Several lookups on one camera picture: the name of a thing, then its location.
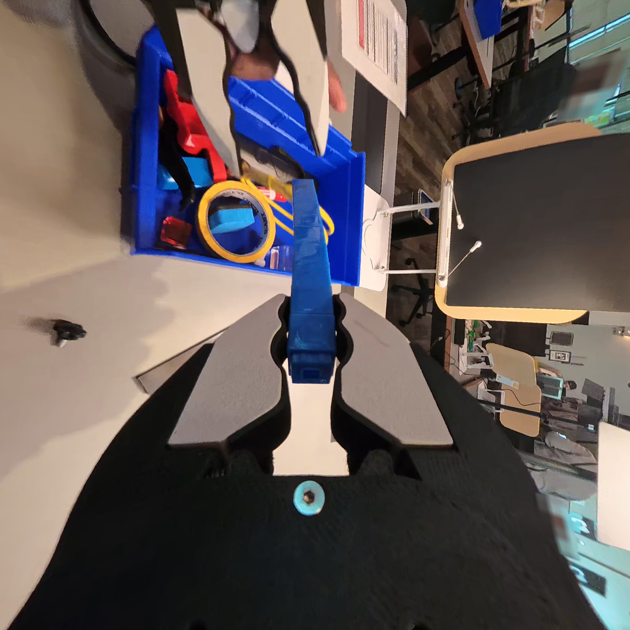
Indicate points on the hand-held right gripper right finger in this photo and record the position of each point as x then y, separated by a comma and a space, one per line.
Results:
393, 389

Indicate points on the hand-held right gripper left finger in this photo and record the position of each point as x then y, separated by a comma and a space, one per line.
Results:
231, 389

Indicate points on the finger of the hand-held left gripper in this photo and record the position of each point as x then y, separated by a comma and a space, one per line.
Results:
202, 74
307, 59

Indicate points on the blue segmented plastic bar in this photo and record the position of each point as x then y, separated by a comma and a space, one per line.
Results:
310, 295

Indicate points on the blue plastic bin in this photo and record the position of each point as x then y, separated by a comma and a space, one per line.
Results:
487, 17
344, 231

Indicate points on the person's left hand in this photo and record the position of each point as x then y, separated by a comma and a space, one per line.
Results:
339, 93

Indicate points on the red plastic block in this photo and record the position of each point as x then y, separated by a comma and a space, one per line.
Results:
189, 128

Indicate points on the printed paper sheet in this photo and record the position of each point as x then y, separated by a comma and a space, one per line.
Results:
379, 49

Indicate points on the black office chair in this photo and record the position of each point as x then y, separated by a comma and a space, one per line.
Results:
418, 295

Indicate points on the light blue foam block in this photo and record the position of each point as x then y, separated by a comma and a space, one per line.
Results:
231, 220
197, 172

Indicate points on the clear acrylic rod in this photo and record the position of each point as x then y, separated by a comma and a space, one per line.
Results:
408, 271
413, 209

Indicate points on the beige wooden board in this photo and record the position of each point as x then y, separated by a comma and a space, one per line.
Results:
524, 411
512, 364

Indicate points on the yellow tape roll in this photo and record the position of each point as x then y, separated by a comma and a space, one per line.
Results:
231, 253

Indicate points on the clear plastic box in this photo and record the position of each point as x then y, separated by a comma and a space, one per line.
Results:
281, 258

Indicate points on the white stand plate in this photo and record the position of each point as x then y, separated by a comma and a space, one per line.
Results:
379, 197

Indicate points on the red transparent cube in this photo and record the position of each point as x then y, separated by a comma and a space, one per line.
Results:
176, 232

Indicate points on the black knob screw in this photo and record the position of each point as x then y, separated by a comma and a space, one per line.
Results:
69, 330

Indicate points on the clear acrylic bracket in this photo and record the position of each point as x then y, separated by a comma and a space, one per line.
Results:
445, 236

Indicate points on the black board with wooden frame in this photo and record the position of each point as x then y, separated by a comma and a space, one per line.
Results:
541, 221

